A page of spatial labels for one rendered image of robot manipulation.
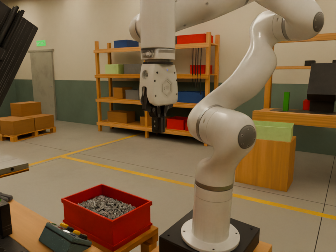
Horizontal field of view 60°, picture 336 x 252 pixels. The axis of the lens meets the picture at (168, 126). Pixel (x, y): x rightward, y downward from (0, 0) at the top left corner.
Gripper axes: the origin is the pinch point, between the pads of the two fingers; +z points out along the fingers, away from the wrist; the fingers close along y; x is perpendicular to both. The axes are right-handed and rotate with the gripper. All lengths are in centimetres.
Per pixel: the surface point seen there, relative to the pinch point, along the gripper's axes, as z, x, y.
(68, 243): 35.9, 23.8, -12.9
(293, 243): 130, 11, 190
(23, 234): 40, 46, -16
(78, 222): 45, 47, 6
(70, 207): 40, 52, 6
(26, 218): 40, 56, -10
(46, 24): -160, 804, 432
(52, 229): 35, 33, -12
